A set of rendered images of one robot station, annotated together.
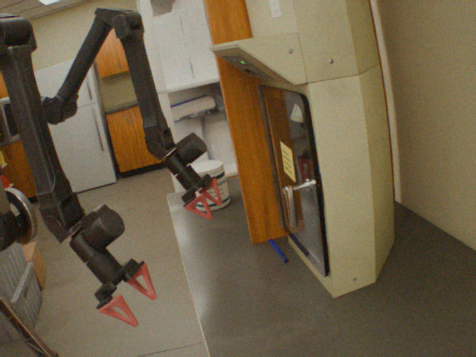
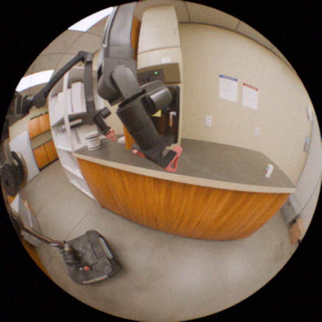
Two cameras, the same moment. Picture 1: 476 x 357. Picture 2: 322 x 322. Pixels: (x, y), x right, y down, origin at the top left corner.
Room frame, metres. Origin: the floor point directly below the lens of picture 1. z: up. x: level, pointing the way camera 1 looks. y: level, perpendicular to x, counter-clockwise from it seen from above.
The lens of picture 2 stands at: (0.58, 0.47, 1.19)
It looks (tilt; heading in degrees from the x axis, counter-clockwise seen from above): 28 degrees down; 297
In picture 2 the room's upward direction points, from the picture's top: straight up
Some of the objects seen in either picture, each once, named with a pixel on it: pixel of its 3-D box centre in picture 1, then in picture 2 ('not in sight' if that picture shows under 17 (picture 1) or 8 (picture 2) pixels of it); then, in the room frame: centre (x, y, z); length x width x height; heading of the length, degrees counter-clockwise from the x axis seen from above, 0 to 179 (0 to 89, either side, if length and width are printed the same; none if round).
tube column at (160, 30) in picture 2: not in sight; (162, 26); (0.94, -0.25, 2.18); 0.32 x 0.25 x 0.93; 10
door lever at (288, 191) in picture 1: (298, 204); (171, 118); (0.81, -0.11, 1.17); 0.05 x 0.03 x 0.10; 99
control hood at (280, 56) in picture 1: (251, 61); (154, 75); (0.91, -0.07, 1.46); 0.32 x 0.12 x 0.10; 10
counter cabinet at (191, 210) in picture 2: not in sight; (176, 191); (0.76, -0.22, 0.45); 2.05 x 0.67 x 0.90; 10
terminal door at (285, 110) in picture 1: (293, 175); (157, 115); (0.92, -0.12, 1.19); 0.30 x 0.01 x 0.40; 9
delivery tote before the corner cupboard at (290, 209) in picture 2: not in sight; (290, 208); (-1.74, -0.65, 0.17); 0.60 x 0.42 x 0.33; 98
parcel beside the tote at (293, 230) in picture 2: not in sight; (297, 230); (-1.86, -0.07, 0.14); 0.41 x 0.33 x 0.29; 106
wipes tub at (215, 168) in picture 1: (208, 184); (92, 140); (1.50, 0.11, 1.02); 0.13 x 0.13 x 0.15
